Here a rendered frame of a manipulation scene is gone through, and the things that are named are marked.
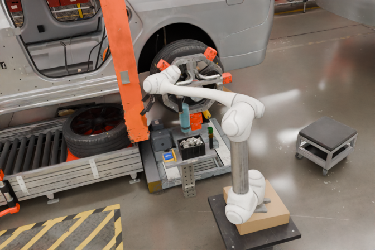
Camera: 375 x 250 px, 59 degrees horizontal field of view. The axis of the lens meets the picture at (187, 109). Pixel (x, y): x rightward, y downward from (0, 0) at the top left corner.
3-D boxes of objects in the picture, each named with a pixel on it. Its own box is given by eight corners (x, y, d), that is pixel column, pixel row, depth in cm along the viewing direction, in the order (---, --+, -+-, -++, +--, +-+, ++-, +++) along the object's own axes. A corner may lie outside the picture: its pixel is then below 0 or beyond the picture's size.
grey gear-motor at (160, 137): (166, 137, 356) (162, 110, 337) (174, 161, 321) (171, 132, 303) (149, 140, 353) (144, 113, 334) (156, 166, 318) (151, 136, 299)
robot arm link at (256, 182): (267, 194, 227) (270, 169, 217) (258, 211, 214) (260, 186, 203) (245, 186, 235) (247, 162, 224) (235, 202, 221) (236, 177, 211)
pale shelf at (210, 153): (210, 144, 285) (210, 142, 283) (216, 157, 271) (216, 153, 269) (161, 156, 277) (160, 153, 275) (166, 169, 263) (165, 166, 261)
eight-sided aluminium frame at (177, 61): (221, 104, 310) (219, 49, 281) (223, 107, 304) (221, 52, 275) (164, 115, 300) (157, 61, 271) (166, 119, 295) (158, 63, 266)
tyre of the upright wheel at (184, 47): (193, 23, 290) (134, 67, 296) (202, 31, 271) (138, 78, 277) (228, 76, 327) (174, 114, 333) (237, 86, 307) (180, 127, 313)
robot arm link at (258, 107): (240, 88, 195) (231, 97, 184) (270, 97, 187) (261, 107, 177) (237, 107, 202) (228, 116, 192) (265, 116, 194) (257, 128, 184)
